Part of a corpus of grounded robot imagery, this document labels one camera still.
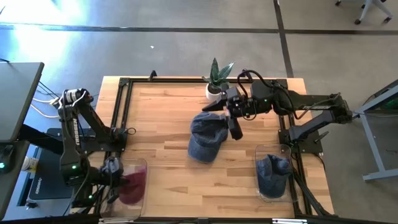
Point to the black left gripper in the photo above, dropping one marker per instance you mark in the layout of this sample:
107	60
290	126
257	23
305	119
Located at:
110	166

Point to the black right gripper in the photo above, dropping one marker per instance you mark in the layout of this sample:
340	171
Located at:
239	104

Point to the maroon cap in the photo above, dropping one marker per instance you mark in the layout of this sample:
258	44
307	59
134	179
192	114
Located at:
135	186

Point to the blue denim cap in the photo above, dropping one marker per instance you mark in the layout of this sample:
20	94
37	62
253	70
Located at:
205	140
272	180

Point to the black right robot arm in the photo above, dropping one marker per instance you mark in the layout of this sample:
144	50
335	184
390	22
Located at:
311	104

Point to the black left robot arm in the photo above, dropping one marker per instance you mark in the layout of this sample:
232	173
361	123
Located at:
73	137

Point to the clear plastic bin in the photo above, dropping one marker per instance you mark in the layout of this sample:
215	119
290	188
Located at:
124	213
273	149

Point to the snake plant in white pot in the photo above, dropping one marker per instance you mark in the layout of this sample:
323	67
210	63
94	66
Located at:
214	91

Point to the black Trossen case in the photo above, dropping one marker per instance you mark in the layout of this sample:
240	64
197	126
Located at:
49	183

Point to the white cup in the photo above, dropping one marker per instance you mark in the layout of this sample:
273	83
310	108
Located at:
30	165

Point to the black desk beam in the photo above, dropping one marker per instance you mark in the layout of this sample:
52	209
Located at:
40	137

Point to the dark desk top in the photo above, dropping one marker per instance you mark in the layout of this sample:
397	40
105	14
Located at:
9	193

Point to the black computer mouse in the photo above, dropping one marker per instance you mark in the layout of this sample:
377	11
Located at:
6	155

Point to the grey desk top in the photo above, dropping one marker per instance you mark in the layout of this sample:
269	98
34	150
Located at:
15	99

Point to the grey office chair base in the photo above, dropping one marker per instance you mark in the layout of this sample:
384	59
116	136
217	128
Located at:
368	6

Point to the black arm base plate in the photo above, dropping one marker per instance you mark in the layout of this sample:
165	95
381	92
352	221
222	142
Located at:
93	146
311	147

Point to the black frame clamp hook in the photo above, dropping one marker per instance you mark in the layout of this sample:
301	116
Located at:
152	74
247	72

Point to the black aluminium table frame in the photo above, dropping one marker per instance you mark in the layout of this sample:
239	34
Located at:
186	80

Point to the black diagonal frame strut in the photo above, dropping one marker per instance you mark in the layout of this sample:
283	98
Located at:
306	193

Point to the silver metal bracket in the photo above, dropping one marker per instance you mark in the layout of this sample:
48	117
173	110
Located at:
289	221

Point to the grey metal table frame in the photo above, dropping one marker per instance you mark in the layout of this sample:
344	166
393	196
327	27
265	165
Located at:
373	149

